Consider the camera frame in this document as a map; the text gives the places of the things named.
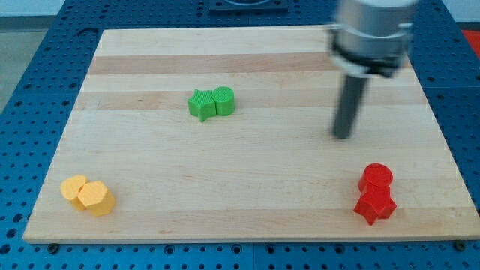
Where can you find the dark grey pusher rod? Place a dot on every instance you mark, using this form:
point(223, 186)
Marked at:
point(348, 106)

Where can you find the red circle block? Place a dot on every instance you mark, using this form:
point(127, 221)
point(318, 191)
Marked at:
point(377, 175)

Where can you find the red star block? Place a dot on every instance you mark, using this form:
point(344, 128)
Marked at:
point(375, 203)

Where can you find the green circle block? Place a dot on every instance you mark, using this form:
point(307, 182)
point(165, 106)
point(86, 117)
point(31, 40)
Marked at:
point(224, 99)

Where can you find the green star block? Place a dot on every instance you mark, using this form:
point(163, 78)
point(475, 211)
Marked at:
point(202, 105)

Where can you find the yellow circle block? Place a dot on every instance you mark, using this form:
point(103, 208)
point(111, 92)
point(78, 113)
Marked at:
point(70, 190)

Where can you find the wooden board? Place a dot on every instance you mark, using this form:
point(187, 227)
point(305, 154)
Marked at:
point(269, 172)

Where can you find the yellow hexagon block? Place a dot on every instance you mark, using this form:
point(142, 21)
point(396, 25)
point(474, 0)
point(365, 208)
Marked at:
point(97, 198)

